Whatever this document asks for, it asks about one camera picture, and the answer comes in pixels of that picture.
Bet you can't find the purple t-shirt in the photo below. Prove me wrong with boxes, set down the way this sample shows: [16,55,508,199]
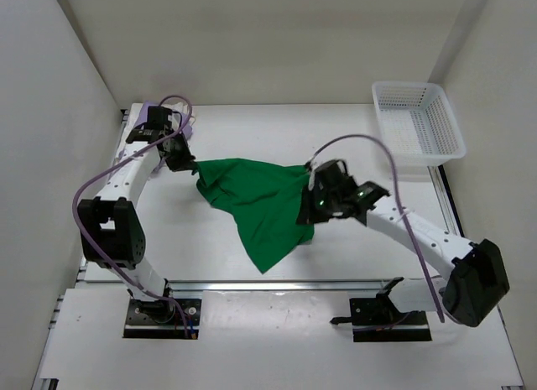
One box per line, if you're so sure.
[118,100,196,173]

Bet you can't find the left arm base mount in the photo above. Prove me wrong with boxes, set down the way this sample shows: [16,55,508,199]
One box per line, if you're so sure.
[123,295,202,341]

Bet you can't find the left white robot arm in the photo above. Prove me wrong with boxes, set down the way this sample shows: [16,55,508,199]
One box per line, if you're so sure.
[73,104,196,302]

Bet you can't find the green t-shirt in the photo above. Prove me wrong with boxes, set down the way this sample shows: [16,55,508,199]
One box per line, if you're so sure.
[196,159,315,273]

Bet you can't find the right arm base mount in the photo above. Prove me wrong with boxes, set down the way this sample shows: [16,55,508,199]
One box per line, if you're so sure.
[330,277,432,343]

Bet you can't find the cream white t-shirt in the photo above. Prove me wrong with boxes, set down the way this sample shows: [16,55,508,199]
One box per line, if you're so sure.
[171,101,196,125]

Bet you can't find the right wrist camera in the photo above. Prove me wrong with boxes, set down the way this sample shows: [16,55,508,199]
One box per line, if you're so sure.
[305,155,320,191]

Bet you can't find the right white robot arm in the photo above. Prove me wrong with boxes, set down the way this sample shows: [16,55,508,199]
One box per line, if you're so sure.
[296,159,510,327]

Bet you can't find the white plastic basket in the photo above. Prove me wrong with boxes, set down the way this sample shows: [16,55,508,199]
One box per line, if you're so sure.
[372,81,467,168]

